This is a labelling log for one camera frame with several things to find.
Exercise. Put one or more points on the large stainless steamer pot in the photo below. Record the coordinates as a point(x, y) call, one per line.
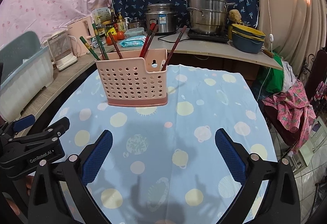
point(208, 17)

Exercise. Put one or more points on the blue planet-pattern tablecloth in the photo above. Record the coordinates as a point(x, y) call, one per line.
point(164, 166)

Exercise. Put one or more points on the brown plush toy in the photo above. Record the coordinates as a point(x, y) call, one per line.
point(234, 17)

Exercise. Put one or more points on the red tomato left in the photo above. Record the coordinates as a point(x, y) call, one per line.
point(109, 39)

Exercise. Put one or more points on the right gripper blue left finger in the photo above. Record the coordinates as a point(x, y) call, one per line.
point(93, 156)

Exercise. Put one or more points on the green cloth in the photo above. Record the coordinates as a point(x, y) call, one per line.
point(271, 79)

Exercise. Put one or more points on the dark purple-red chopstick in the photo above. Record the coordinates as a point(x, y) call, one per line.
point(173, 47)

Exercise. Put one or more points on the white food steamer appliance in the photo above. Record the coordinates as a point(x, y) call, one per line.
point(60, 48)

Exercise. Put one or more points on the red tomato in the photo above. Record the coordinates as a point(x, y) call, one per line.
point(109, 39)
point(120, 35)

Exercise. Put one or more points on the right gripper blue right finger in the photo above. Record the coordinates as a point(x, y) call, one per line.
point(233, 160)

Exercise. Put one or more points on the beige hanging curtain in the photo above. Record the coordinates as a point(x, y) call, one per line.
point(298, 28)

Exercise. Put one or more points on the pink floral garment pile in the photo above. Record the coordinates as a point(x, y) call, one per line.
point(294, 112)

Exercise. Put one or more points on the glass food container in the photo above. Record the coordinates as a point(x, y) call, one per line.
point(134, 32)

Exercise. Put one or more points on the bright red chopstick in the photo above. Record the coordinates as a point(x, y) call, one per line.
point(149, 33)

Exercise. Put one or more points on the teal wet wipes pack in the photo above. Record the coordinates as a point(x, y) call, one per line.
point(136, 41)

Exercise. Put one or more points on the green chopstick gold band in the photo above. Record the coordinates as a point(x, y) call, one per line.
point(102, 49)
point(89, 48)

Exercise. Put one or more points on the stainless steel rice cooker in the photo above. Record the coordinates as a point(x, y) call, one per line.
point(164, 15)

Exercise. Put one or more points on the red tomato right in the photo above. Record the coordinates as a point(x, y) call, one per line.
point(120, 35)

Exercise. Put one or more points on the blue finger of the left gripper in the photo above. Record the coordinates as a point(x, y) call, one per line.
point(23, 123)

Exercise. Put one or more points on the blue yellow stacked bowls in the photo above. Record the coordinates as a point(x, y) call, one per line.
point(247, 39)

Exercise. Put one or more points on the white dish drainer teal lid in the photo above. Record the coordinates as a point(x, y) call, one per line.
point(27, 68)

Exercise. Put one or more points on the pink perforated utensil basket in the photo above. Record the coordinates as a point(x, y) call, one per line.
point(134, 81)

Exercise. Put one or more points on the condiment bottles group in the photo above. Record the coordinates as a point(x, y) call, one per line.
point(105, 21)

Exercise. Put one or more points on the dark red chopstick pair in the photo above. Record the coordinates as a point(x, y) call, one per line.
point(176, 46)

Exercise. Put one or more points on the dark red chopstick gold band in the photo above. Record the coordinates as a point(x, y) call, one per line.
point(115, 45)

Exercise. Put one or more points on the pink electric kettle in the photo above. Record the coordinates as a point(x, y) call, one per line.
point(82, 27)

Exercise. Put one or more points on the wooden counter shelf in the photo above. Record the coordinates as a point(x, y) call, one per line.
point(203, 54)

